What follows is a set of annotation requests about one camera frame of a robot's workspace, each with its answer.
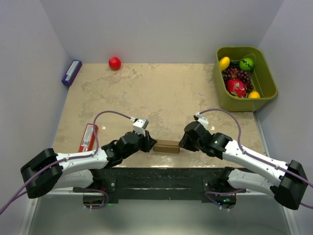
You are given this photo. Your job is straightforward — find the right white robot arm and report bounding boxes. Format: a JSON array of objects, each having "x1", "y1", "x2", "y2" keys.
[{"x1": 179, "y1": 121, "x2": 309, "y2": 210}]

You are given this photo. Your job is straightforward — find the brown cardboard box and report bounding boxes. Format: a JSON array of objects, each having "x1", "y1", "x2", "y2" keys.
[{"x1": 153, "y1": 140, "x2": 180, "y2": 154}]

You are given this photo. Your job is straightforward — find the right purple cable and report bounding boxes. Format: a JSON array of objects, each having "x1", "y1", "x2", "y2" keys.
[{"x1": 198, "y1": 108, "x2": 313, "y2": 209}]

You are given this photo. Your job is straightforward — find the red tomato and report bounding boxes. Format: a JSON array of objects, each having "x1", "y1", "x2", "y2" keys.
[{"x1": 109, "y1": 57, "x2": 121, "y2": 70}]

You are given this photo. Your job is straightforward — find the red dragon fruit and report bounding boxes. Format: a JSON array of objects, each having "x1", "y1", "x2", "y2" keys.
[{"x1": 226, "y1": 79, "x2": 247, "y2": 98}]

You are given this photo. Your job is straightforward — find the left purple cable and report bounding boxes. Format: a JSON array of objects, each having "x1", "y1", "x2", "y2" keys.
[{"x1": 0, "y1": 110, "x2": 135, "y2": 215}]

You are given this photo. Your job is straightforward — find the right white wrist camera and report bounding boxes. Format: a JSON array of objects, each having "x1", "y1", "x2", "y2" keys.
[{"x1": 194, "y1": 112, "x2": 209, "y2": 129}]

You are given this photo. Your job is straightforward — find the purple grapes bunch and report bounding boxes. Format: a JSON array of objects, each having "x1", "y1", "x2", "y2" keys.
[{"x1": 222, "y1": 62, "x2": 254, "y2": 92}]

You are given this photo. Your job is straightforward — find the green plastic bin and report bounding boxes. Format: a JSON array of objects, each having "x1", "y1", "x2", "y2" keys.
[{"x1": 213, "y1": 46, "x2": 278, "y2": 112}]

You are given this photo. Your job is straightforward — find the purple cable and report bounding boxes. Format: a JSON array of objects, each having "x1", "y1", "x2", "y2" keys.
[
  {"x1": 198, "y1": 108, "x2": 313, "y2": 209},
  {"x1": 0, "y1": 110, "x2": 135, "y2": 215}
]

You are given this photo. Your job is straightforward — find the red rectangular box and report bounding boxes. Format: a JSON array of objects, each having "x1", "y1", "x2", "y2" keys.
[{"x1": 78, "y1": 123, "x2": 95, "y2": 152}]

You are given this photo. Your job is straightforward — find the small yellow orange fruit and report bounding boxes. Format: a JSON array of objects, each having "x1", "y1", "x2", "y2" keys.
[{"x1": 248, "y1": 91, "x2": 261, "y2": 98}]

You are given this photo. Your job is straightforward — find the purple rectangular box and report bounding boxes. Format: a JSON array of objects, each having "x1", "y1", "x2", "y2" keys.
[{"x1": 62, "y1": 60, "x2": 82, "y2": 87}]

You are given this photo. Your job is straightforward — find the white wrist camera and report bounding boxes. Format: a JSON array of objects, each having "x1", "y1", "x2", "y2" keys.
[
  {"x1": 133, "y1": 118, "x2": 149, "y2": 136},
  {"x1": 194, "y1": 112, "x2": 209, "y2": 129}
]

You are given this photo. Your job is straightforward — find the yellow lemon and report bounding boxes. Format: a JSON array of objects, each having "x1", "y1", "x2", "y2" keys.
[{"x1": 219, "y1": 57, "x2": 230, "y2": 71}]

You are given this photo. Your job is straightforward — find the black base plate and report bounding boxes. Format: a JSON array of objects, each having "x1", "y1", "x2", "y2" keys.
[{"x1": 73, "y1": 167, "x2": 246, "y2": 208}]

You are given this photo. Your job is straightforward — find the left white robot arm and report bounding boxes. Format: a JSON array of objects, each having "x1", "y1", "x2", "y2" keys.
[{"x1": 21, "y1": 131, "x2": 157, "y2": 199}]

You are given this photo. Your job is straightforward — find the green striped fruit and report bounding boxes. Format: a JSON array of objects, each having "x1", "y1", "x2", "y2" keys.
[{"x1": 239, "y1": 58, "x2": 254, "y2": 71}]

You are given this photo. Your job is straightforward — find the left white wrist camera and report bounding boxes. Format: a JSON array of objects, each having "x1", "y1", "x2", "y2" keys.
[{"x1": 133, "y1": 118, "x2": 149, "y2": 136}]

